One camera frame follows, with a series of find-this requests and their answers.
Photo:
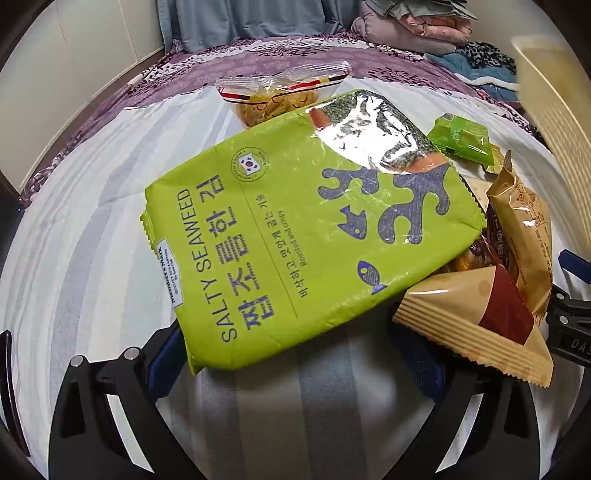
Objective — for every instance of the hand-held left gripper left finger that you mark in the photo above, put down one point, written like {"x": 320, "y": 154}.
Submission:
{"x": 162, "y": 365}

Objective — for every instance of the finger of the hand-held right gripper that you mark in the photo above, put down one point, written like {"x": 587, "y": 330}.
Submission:
{"x": 570, "y": 307}
{"x": 572, "y": 265}

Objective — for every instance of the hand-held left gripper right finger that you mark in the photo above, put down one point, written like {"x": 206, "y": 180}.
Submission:
{"x": 425, "y": 374}

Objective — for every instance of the golden brown snack packet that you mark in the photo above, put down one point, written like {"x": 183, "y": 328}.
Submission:
{"x": 521, "y": 221}

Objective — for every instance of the tan waffle snack packet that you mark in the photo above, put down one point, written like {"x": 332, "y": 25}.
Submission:
{"x": 461, "y": 314}
{"x": 501, "y": 240}

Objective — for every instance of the small yellow snack packet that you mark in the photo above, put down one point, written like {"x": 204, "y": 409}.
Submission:
{"x": 496, "y": 161}

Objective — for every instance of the cream plastic basket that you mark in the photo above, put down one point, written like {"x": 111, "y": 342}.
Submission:
{"x": 554, "y": 115}

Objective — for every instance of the small green snack packet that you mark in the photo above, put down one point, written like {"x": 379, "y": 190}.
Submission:
{"x": 461, "y": 138}

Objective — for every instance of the large green seaweed packet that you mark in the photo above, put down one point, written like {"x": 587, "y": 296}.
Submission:
{"x": 300, "y": 230}

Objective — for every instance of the clear cookie packet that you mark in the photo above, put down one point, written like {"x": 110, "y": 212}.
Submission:
{"x": 272, "y": 99}

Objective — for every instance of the grey striped blanket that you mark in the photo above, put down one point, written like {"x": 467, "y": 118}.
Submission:
{"x": 92, "y": 230}

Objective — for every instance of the leopard print cloth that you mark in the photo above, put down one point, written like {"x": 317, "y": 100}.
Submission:
{"x": 489, "y": 57}

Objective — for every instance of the pink folded quilt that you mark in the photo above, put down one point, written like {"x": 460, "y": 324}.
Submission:
{"x": 438, "y": 32}

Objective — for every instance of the purple floral bedsheet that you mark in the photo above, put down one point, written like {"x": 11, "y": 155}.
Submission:
{"x": 184, "y": 78}

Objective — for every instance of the mauve folded quilt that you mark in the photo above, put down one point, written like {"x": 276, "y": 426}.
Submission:
{"x": 383, "y": 37}

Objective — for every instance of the grey folded blanket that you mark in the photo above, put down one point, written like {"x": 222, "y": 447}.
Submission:
{"x": 415, "y": 7}

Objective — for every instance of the white wardrobe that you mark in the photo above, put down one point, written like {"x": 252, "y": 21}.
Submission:
{"x": 69, "y": 69}

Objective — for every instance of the grey-blue curtain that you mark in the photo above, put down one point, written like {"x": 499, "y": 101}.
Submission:
{"x": 254, "y": 18}

